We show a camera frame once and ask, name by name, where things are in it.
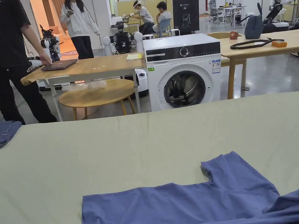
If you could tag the bed with pale green sheet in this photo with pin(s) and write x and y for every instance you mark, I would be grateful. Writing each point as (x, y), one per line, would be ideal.
(142, 140)

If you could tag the white washing machine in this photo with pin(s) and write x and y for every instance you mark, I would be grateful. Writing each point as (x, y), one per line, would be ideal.
(185, 70)

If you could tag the dark blue shirt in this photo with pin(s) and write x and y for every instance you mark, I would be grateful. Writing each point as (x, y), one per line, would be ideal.
(163, 207)

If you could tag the black standing banner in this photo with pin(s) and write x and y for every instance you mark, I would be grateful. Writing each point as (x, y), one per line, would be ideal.
(186, 12)

